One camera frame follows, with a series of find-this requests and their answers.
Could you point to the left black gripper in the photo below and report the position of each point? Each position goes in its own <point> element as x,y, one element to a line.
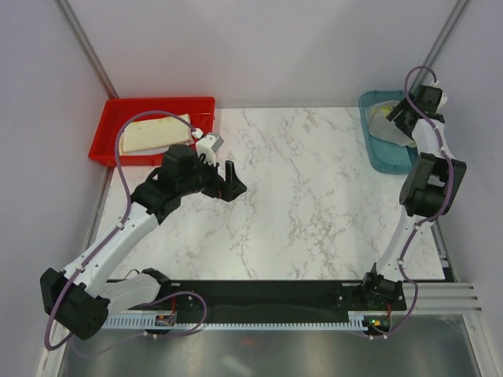
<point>228,190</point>

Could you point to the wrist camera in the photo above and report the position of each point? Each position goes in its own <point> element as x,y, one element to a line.
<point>208,143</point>
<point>443,98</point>

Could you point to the grey white towel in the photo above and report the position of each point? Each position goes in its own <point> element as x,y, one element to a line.
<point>383,129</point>

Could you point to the pale yellow patterned towel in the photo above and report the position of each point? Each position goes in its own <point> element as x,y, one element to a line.
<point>140,136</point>

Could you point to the white slotted cable duct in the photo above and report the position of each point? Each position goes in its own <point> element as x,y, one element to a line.
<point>164,321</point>

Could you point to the light blue towel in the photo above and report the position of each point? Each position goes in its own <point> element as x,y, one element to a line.
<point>156,151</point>

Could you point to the right aluminium frame post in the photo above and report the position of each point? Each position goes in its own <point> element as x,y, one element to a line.
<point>433,26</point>

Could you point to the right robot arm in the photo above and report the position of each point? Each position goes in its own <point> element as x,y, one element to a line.
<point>427,194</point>

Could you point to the red plastic tray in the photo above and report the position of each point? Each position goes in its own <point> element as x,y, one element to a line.
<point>116,112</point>

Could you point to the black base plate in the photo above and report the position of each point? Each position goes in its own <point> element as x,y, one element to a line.
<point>263,299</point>

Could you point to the aluminium frame post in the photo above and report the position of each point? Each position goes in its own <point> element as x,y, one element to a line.
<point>79,34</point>
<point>433,26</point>

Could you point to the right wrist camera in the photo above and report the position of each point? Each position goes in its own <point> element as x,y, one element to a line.
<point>443,98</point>

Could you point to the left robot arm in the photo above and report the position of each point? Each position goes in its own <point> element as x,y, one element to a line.
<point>79,297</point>

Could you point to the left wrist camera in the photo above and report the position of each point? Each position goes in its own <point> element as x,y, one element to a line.
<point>208,143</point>

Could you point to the left aluminium frame post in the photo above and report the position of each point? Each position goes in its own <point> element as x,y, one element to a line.
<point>79,34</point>

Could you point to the teal plastic basket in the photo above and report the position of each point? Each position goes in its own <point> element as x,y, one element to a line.
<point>385,157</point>

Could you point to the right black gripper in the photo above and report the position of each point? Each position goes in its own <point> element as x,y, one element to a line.
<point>406,105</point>

